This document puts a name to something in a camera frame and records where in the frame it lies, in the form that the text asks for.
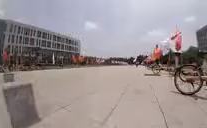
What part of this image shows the row of colourful flags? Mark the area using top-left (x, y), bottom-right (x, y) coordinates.
top-left (0, 49), bottom-right (129, 67)

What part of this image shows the row of orange flags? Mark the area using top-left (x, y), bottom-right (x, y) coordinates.
top-left (143, 27), bottom-right (185, 66)

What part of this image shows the row of trees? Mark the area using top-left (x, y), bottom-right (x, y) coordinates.
top-left (182, 45), bottom-right (207, 66)

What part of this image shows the large concrete block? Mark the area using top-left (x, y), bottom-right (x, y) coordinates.
top-left (2, 81), bottom-right (42, 128)

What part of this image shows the grey concrete slab pavement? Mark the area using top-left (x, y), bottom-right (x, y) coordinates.
top-left (0, 64), bottom-right (207, 128)

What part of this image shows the small concrete block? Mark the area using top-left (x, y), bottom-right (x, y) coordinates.
top-left (2, 72), bottom-right (16, 84)

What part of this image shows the long grey glass building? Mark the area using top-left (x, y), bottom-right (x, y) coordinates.
top-left (0, 12), bottom-right (82, 66)

